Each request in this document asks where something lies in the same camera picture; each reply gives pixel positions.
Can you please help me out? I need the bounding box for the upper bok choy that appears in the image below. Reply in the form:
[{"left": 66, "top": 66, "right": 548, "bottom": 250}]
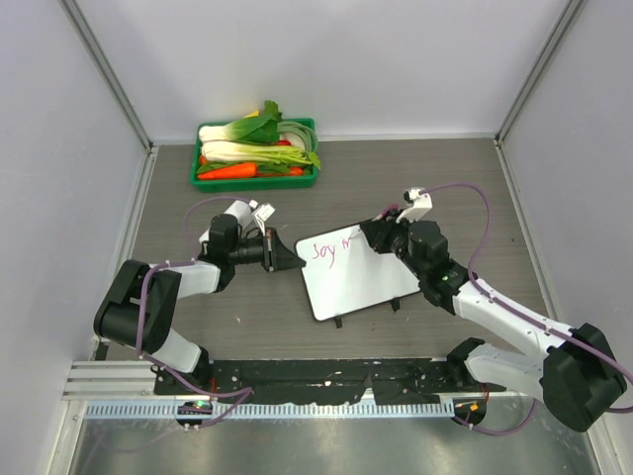
[{"left": 198, "top": 100, "right": 282, "bottom": 144}]

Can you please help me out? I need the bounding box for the purple cable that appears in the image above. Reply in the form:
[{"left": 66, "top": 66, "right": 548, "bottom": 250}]
[
  {"left": 136, "top": 196, "right": 254, "bottom": 428},
  {"left": 424, "top": 182, "right": 633, "bottom": 436}
]

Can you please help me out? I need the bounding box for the white slotted cable duct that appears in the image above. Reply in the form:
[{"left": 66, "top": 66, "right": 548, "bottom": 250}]
[{"left": 84, "top": 398, "right": 455, "bottom": 421}]

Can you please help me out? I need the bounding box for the green long beans bundle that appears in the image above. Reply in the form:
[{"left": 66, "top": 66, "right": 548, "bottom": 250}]
[{"left": 277, "top": 121, "right": 318, "bottom": 152}]

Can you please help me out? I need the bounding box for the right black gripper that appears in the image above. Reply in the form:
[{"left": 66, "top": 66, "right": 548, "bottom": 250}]
[{"left": 362, "top": 208, "right": 427, "bottom": 279}]

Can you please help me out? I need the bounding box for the green plastic tray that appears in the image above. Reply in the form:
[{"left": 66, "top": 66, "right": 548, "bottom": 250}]
[{"left": 190, "top": 141, "right": 319, "bottom": 193}]

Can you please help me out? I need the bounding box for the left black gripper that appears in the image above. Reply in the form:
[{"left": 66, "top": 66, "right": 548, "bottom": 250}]
[{"left": 229, "top": 228, "right": 306, "bottom": 273}]

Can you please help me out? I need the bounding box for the pink white marker pen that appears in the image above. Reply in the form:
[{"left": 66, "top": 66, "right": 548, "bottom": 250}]
[{"left": 375, "top": 204, "right": 402, "bottom": 222}]

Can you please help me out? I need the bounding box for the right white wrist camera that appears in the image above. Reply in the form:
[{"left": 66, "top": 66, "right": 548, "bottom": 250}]
[{"left": 396, "top": 188, "right": 433, "bottom": 224}]

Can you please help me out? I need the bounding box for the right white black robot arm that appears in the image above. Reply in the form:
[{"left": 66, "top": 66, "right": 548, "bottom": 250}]
[{"left": 360, "top": 216, "right": 632, "bottom": 432}]

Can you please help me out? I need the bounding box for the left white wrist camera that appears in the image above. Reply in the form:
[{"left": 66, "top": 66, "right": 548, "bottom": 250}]
[{"left": 248, "top": 200, "right": 275, "bottom": 234}]

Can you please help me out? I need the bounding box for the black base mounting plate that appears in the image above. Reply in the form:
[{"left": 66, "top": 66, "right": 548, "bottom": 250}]
[{"left": 152, "top": 356, "right": 508, "bottom": 406}]

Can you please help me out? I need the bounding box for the bok choy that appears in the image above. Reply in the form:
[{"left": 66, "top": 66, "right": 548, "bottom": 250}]
[
  {"left": 198, "top": 100, "right": 282, "bottom": 144},
  {"left": 200, "top": 141, "right": 320, "bottom": 169}
]

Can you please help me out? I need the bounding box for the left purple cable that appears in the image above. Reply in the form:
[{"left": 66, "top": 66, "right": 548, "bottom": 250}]
[{"left": 136, "top": 196, "right": 254, "bottom": 428}]

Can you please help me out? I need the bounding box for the small whiteboard with black frame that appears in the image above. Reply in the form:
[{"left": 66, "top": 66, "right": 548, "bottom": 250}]
[{"left": 295, "top": 224, "right": 419, "bottom": 322}]

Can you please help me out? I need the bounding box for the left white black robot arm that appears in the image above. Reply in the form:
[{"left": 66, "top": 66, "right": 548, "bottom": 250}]
[{"left": 93, "top": 199, "right": 306, "bottom": 395}]

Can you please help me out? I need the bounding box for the large orange carrot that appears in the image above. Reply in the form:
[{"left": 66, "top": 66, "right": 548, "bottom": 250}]
[{"left": 198, "top": 162, "right": 257, "bottom": 181}]

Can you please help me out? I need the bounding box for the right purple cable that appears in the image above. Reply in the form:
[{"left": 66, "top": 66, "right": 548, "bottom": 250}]
[{"left": 424, "top": 182, "right": 633, "bottom": 436}]

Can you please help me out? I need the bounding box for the lower bok choy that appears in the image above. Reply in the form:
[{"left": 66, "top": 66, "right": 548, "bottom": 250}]
[{"left": 200, "top": 141, "right": 320, "bottom": 169}]

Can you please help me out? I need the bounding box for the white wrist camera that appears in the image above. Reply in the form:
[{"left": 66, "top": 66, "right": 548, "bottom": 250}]
[
  {"left": 248, "top": 200, "right": 275, "bottom": 234},
  {"left": 396, "top": 188, "right": 433, "bottom": 224}
]

